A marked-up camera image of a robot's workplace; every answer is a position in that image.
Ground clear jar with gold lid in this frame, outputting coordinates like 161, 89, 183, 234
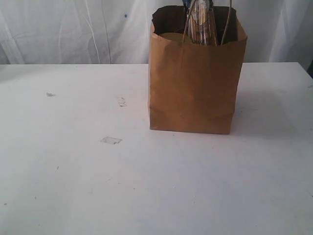
158, 32, 192, 43

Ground spaghetti packet dark blue ends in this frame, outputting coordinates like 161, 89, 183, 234
182, 0, 218, 46

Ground large brown paper shopping bag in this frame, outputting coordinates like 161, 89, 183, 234
148, 5, 247, 134

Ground clear tape piece on table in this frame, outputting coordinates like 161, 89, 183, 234
100, 137, 122, 144

